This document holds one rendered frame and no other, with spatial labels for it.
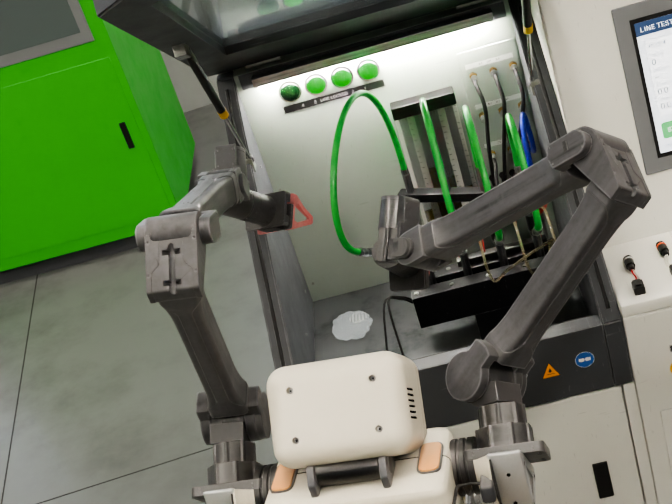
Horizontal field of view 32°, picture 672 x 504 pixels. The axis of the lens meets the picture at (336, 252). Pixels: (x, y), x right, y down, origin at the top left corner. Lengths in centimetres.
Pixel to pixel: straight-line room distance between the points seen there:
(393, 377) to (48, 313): 355
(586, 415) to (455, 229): 74
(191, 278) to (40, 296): 367
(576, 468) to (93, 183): 306
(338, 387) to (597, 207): 45
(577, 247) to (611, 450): 94
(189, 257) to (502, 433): 52
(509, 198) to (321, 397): 42
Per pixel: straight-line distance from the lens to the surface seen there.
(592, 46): 245
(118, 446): 418
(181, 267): 165
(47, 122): 506
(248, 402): 188
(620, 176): 170
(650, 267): 247
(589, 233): 172
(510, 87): 269
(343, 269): 287
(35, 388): 469
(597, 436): 256
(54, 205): 523
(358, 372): 169
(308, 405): 171
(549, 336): 238
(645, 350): 245
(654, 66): 248
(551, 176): 178
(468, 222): 188
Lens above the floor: 237
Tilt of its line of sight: 30 degrees down
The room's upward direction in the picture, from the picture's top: 18 degrees counter-clockwise
